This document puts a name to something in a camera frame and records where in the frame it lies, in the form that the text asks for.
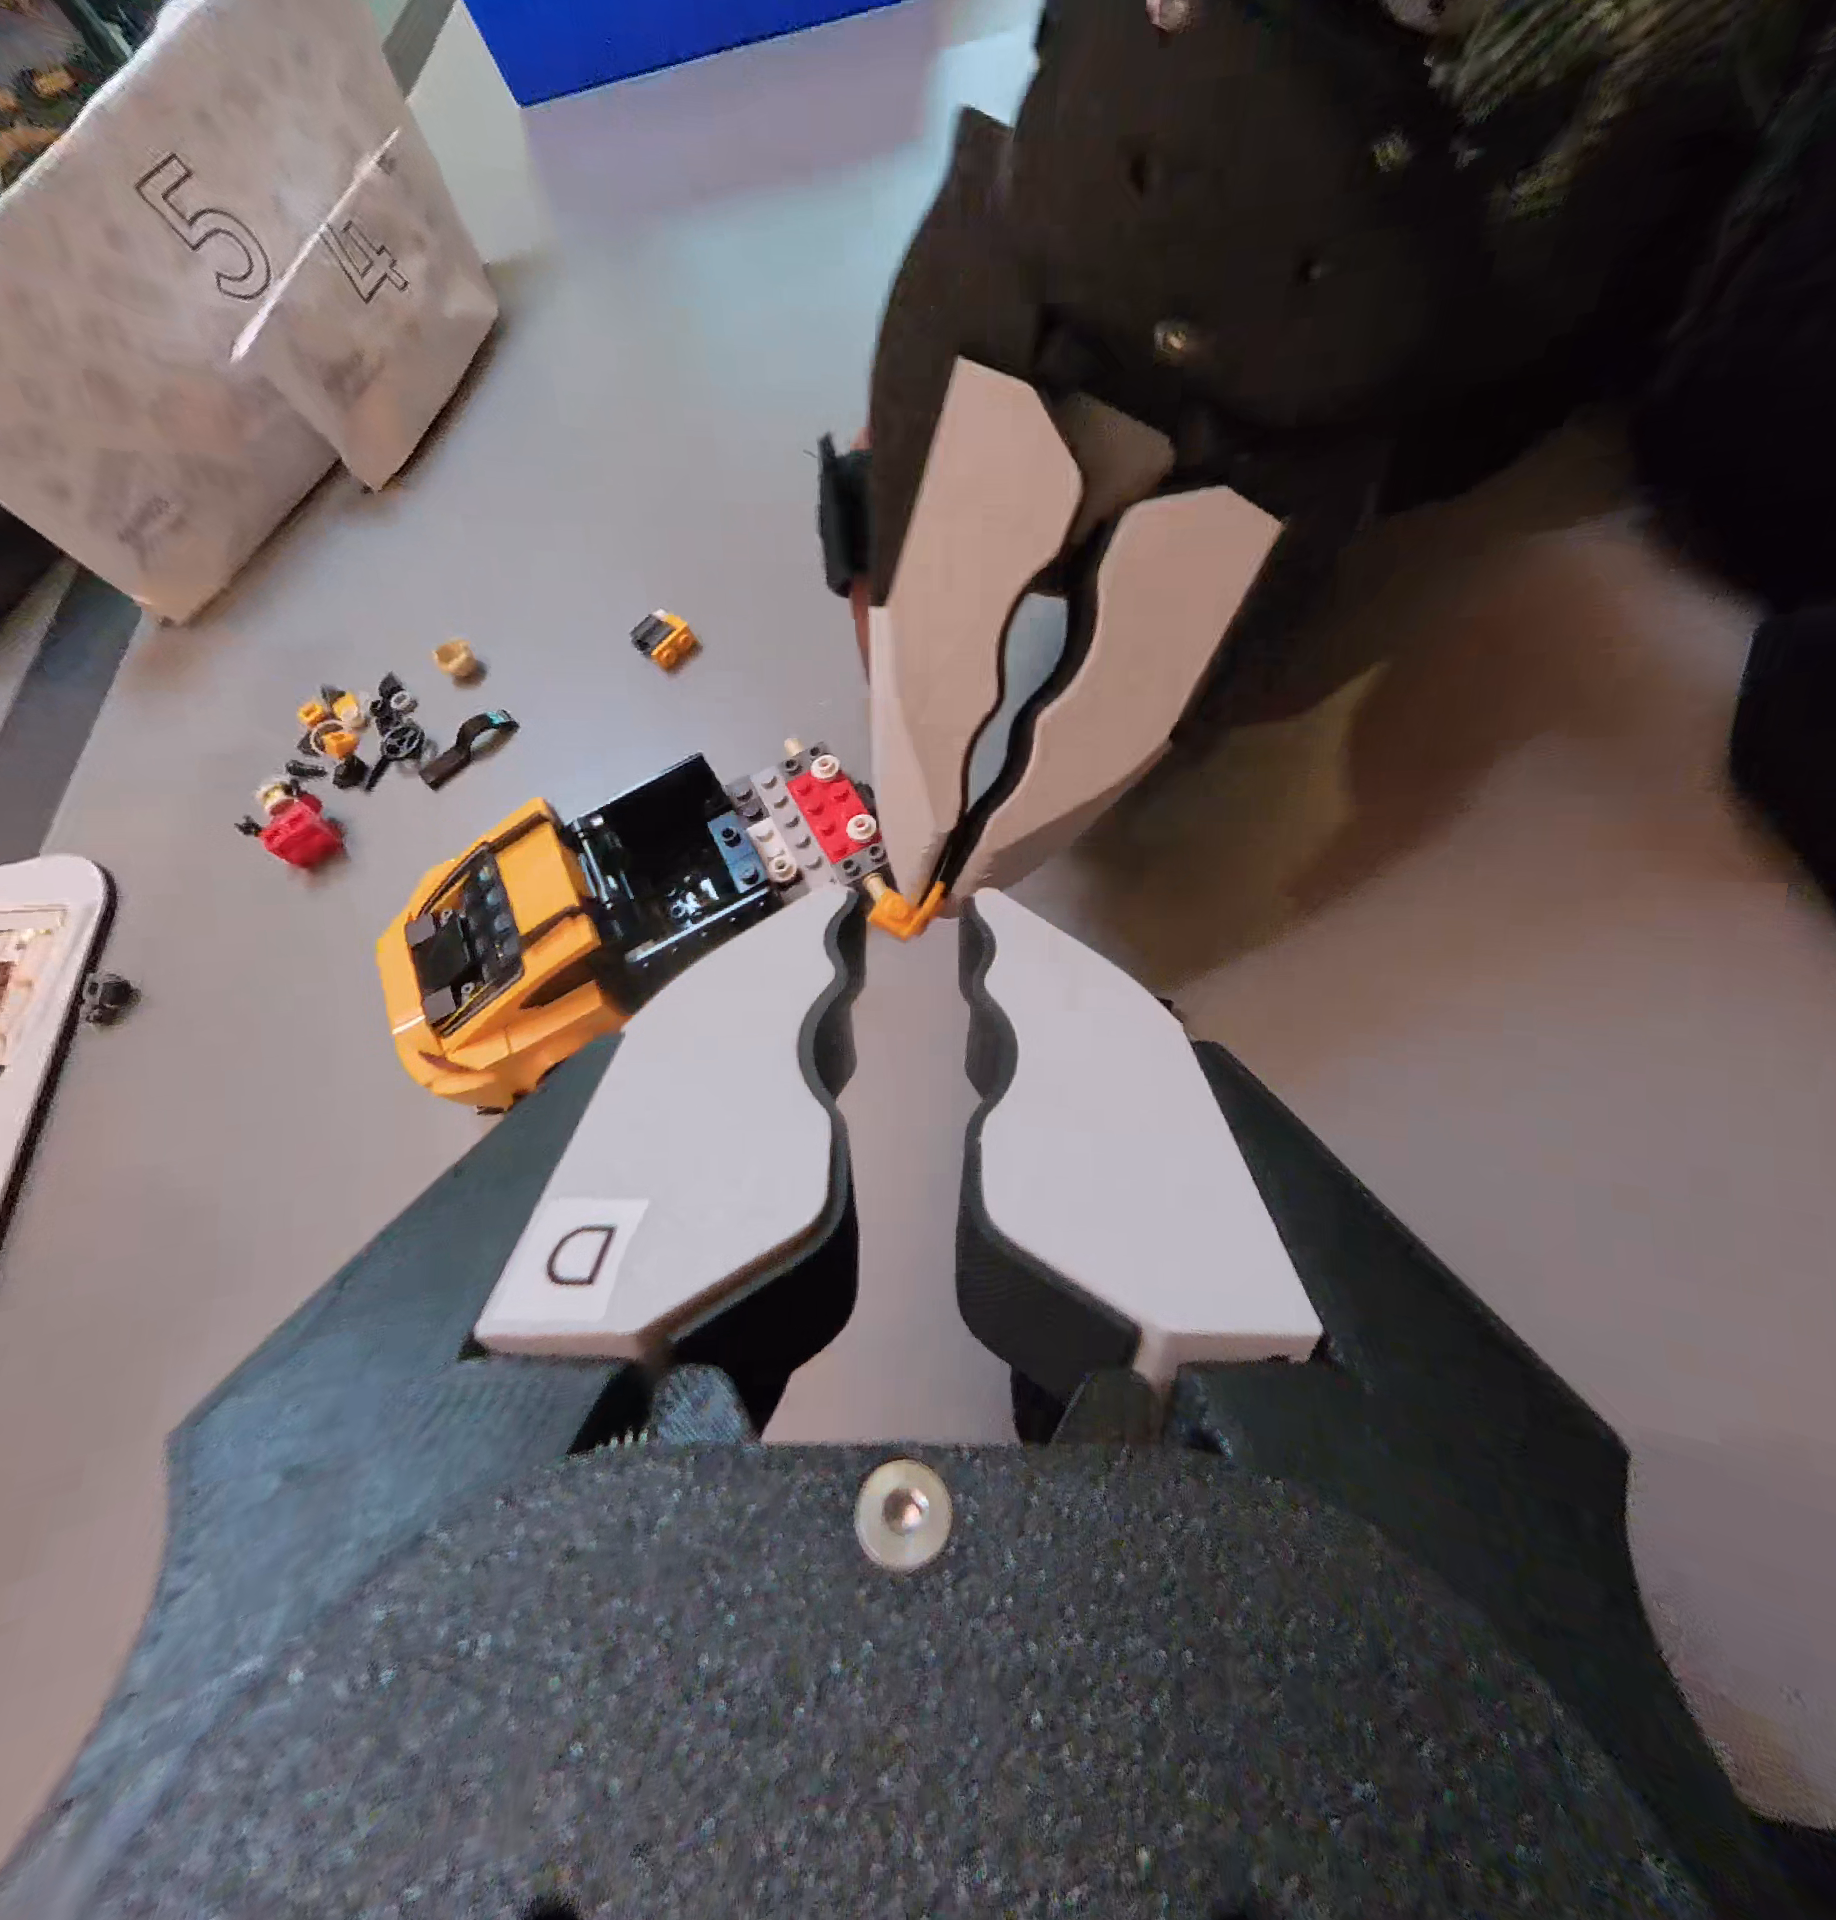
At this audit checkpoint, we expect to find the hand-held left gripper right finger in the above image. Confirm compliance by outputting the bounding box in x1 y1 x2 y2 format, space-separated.
956 886 1325 1389

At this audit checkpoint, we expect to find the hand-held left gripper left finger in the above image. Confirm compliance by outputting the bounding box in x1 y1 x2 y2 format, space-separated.
471 884 869 1366

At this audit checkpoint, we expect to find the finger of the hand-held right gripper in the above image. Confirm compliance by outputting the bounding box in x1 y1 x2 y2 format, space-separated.
870 357 1088 890
956 486 1287 893

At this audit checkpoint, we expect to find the yellow black lego car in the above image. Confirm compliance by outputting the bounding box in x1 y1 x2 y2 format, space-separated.
375 735 899 1111

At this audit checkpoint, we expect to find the black lego arch piece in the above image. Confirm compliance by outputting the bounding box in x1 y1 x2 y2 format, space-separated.
421 707 519 788

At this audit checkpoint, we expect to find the red lego seat piece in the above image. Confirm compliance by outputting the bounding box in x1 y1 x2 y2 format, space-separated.
236 787 347 869

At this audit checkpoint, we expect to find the pile of small lego parts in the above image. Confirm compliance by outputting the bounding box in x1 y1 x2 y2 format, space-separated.
291 675 425 788

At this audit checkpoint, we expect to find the lego sticker sheet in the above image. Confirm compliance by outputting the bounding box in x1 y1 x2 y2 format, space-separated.
0 899 74 1081

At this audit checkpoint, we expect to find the lego set box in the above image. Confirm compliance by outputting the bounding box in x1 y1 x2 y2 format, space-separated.
0 0 124 227

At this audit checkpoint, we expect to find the blue storage bin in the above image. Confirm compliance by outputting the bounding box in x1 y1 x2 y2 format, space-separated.
466 0 920 106

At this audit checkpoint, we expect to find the small white paper bag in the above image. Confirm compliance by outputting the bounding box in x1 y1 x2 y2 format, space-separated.
236 127 500 489

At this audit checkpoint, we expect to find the white stand base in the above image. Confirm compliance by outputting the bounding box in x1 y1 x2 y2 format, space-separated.
0 854 118 1351

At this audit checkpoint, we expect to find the large white paper bag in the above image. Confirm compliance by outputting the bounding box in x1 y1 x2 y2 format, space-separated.
0 0 410 624

